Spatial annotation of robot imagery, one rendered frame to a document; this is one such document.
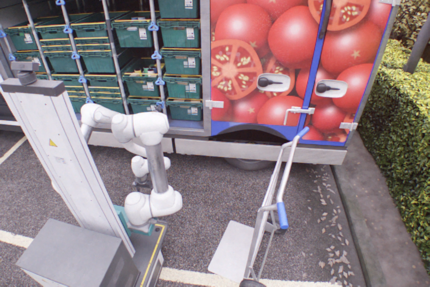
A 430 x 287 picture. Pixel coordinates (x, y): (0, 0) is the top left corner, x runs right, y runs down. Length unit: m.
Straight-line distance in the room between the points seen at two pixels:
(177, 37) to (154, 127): 1.17
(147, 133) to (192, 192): 1.53
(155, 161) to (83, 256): 0.70
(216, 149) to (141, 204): 1.25
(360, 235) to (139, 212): 2.05
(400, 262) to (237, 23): 2.54
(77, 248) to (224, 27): 1.85
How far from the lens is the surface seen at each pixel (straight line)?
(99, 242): 1.63
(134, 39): 2.46
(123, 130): 1.37
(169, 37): 2.33
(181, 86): 2.48
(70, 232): 1.75
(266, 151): 2.65
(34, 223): 3.15
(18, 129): 4.14
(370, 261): 2.64
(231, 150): 2.65
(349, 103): 2.47
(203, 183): 2.86
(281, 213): 1.17
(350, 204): 2.94
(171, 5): 2.26
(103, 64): 2.71
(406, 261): 2.81
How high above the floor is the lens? 2.17
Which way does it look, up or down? 36 degrees down
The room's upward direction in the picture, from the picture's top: straight up
